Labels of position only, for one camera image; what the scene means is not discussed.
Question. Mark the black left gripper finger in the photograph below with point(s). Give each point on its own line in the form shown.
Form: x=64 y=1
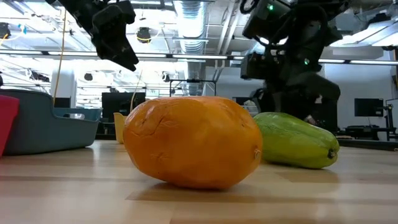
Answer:
x=107 y=49
x=127 y=54

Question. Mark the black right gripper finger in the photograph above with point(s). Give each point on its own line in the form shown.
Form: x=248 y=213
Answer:
x=286 y=107
x=329 y=113

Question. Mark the green papaya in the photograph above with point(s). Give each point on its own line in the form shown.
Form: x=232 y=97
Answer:
x=295 y=141

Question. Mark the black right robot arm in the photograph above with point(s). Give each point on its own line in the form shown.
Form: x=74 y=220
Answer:
x=298 y=28

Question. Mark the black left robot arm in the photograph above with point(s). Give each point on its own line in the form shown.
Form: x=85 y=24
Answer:
x=77 y=12

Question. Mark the dark office desk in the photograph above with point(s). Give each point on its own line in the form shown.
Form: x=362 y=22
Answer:
x=370 y=129

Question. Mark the large black monitor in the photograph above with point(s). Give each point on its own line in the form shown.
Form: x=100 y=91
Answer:
x=119 y=104

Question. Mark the large orange papaya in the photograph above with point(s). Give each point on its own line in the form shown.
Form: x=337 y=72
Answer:
x=192 y=143

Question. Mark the blue-grey plastic basket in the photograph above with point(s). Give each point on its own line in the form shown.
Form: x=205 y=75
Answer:
x=40 y=130

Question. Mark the red plastic basket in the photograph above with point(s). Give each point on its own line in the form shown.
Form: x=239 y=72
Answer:
x=7 y=121

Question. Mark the black ceiling camera dome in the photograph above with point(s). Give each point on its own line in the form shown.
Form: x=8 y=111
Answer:
x=144 y=35

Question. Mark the small black wall monitor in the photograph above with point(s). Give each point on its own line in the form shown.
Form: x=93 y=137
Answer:
x=368 y=107

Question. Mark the silver ribbed ceiling duct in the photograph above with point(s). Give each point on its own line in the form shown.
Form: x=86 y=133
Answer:
x=191 y=31

